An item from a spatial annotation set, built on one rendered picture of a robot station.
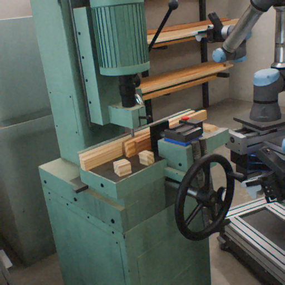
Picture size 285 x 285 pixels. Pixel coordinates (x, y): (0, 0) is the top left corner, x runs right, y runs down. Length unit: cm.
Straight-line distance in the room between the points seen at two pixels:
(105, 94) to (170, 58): 323
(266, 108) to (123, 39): 90
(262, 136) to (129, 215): 88
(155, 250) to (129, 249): 13
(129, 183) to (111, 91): 38
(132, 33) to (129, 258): 75
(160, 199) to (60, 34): 69
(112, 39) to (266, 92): 89
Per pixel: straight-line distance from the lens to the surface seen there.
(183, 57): 469
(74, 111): 142
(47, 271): 232
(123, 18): 119
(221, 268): 217
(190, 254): 154
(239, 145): 179
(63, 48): 138
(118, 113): 132
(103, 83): 134
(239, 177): 120
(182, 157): 120
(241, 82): 526
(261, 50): 500
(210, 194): 116
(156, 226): 132
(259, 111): 184
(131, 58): 120
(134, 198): 120
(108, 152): 128
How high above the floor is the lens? 141
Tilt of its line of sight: 21 degrees down
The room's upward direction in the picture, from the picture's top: 6 degrees counter-clockwise
